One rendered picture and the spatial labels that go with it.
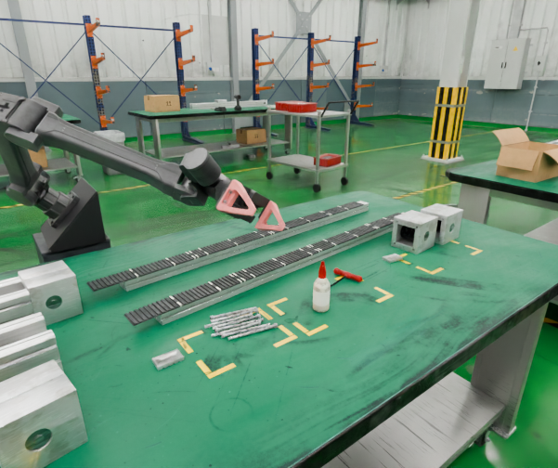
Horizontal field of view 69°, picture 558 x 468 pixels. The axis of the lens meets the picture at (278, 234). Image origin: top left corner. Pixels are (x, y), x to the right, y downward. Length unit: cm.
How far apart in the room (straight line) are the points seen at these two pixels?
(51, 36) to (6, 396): 809
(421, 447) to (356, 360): 70
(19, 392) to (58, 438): 8
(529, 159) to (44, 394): 217
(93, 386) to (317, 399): 38
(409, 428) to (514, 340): 44
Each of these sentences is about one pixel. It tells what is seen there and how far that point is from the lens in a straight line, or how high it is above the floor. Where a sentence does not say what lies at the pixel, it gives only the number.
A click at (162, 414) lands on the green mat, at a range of 71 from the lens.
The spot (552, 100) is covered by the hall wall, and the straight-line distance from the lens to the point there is 1171.
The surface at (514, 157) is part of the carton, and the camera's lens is 236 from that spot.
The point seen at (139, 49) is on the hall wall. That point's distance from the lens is 894.
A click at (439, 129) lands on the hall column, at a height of 48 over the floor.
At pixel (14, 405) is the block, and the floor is 87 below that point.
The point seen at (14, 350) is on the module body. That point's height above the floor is 86.
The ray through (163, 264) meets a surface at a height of 81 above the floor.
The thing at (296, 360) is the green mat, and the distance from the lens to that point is 78.
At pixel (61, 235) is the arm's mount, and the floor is 83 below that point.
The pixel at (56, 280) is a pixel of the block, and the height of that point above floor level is 87.
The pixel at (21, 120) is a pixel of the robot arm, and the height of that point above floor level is 118.
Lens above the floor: 127
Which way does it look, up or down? 22 degrees down
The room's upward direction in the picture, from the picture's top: straight up
